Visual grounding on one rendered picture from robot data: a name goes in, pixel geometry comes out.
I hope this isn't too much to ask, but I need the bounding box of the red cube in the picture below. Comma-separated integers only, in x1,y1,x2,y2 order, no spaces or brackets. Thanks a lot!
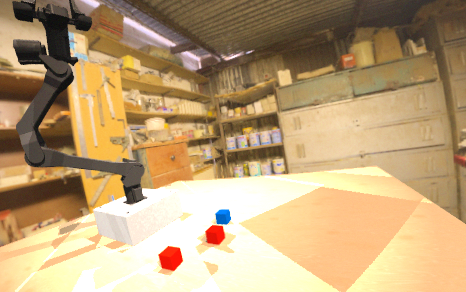
205,225,225,245
158,246,183,271

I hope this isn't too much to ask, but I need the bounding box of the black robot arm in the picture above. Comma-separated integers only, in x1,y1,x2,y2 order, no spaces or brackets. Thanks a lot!
13,4,148,205

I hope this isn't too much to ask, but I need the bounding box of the blue cube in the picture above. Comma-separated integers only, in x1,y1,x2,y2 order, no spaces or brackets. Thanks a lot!
215,209,231,225

